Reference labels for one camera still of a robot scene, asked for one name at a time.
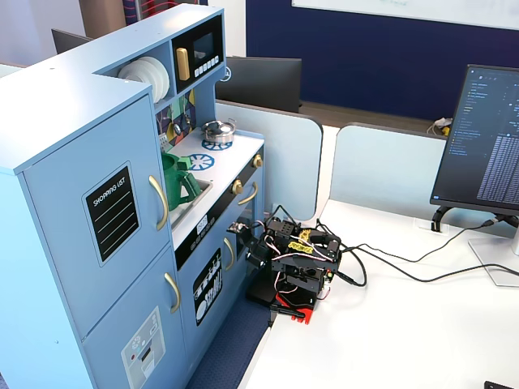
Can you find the gold stove knob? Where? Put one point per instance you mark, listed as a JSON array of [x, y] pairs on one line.
[[237, 187], [257, 161]]

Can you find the pale desk partition panel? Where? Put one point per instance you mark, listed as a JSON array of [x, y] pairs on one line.
[[385, 170], [284, 162]]

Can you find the black toy microwave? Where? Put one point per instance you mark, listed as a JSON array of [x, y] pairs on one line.
[[198, 81]]

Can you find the steel pot with lid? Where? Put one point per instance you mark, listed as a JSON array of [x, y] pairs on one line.
[[219, 131]]

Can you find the steel ladle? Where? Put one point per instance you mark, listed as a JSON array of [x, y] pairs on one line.
[[177, 129]]

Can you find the computer monitor with dark screen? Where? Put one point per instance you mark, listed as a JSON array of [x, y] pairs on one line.
[[478, 142]]

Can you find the steel slotted spatula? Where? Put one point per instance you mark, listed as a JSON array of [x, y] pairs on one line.
[[163, 142]]

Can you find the blue toy play kitchen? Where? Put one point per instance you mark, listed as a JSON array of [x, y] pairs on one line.
[[61, 101]]

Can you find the oven door with window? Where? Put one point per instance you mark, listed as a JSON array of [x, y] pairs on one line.
[[259, 190]]

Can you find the red robot base mount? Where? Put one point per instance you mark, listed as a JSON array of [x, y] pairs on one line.
[[298, 310]]

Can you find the small black monitor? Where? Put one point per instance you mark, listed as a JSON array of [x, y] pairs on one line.
[[67, 40]]

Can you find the grey toy sink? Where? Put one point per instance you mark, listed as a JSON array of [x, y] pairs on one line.
[[190, 210]]

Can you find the black desk clamp bracket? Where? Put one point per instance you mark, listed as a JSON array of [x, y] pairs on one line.
[[440, 219]]

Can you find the cabinet door with dispenser print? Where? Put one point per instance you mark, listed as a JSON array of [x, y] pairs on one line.
[[105, 344]]

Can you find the dishwasher door with black print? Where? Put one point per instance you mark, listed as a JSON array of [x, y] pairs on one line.
[[186, 324]]

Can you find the black monitor back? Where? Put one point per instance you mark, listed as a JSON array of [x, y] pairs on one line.
[[263, 81]]

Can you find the steel spoon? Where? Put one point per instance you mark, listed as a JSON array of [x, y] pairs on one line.
[[187, 118]]

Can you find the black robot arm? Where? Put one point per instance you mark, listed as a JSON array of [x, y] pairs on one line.
[[300, 275]]

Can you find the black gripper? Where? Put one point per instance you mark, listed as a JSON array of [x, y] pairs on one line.
[[246, 244]]

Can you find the cabinet door with shopping list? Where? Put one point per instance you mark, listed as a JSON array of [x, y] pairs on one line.
[[52, 210]]

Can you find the white toy plate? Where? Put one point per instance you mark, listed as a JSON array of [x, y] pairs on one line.
[[167, 81], [134, 73], [161, 87]]

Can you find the white wall board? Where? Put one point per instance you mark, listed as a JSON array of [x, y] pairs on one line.
[[405, 10]]

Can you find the silver monitor stand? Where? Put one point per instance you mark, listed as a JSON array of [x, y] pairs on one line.
[[507, 277]]

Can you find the flat black device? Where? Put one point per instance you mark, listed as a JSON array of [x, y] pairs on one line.
[[503, 386]]

